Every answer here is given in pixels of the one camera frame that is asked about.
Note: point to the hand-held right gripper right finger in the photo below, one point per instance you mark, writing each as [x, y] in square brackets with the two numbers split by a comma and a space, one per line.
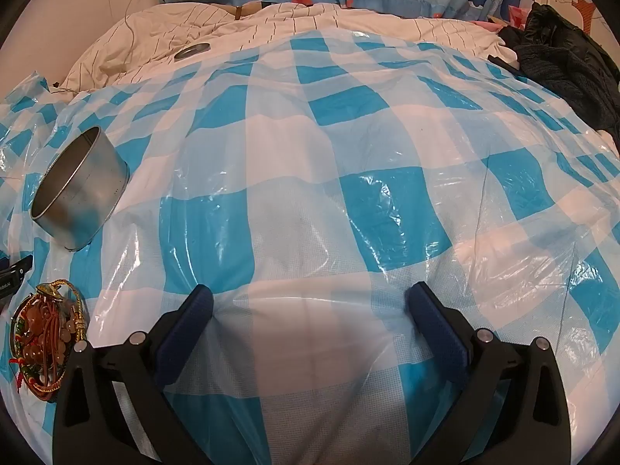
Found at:
[436, 334]

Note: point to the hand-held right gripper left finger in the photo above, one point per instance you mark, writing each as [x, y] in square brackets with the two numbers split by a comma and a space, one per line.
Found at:
[189, 334]

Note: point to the pile of assorted jewelry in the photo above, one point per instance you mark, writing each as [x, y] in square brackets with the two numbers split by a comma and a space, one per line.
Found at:
[41, 329]

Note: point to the round metal tin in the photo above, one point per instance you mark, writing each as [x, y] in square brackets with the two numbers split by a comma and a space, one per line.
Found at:
[82, 198]

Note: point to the blue checkered plastic sheet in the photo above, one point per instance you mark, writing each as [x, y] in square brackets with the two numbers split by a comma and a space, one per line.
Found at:
[290, 155]

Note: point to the round metal tin lid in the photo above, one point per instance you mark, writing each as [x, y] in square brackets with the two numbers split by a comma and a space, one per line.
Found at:
[193, 52]

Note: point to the white striped quilt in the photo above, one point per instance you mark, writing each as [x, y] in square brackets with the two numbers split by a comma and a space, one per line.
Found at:
[160, 24]

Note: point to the black clothing pile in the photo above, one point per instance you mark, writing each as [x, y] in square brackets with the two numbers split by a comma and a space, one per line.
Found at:
[562, 58]

